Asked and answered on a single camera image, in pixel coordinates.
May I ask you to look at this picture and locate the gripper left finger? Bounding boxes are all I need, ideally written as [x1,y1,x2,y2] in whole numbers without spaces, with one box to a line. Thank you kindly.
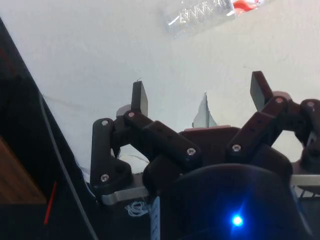
[89,80,202,198]

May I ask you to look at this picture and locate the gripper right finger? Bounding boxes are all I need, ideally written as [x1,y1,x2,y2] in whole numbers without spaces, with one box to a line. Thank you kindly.
[225,70,320,176]

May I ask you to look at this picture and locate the clear plastic bottle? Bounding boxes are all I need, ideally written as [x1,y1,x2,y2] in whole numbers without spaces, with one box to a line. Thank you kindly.
[159,0,266,41]

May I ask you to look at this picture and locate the black cable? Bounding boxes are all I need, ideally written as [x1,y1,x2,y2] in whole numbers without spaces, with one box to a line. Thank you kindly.
[38,92,99,240]

